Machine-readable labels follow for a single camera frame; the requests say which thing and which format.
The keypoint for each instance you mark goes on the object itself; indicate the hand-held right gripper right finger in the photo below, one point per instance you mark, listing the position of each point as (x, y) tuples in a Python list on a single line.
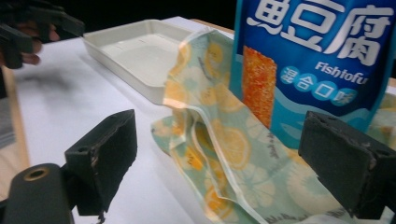
[(339, 161)]

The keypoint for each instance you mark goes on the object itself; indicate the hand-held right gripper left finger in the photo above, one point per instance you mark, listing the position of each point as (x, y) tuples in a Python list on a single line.
[(106, 155)]

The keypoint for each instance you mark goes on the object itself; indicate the lemon print plastic bag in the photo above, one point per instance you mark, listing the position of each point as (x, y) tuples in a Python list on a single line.
[(243, 161)]

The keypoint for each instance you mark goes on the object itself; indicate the blue snack packet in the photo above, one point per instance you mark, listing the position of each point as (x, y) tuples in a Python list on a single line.
[(311, 62)]

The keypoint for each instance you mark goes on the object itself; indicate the white plastic tray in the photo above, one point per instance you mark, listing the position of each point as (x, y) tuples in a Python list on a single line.
[(140, 56)]

